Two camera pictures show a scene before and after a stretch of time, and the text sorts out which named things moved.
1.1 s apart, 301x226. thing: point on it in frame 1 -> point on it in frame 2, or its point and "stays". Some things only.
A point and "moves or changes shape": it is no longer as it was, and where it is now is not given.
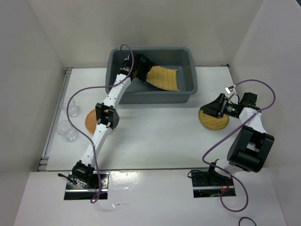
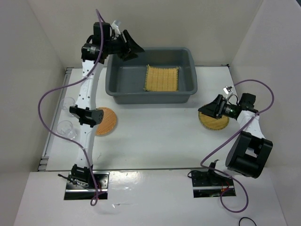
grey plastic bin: [143, 92] stays
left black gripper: [147, 65] -> [129, 47]
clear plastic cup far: [73, 109] stays
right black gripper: [216, 108] stays
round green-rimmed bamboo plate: [212, 122] stays
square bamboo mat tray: [164, 78] moves or changes shape
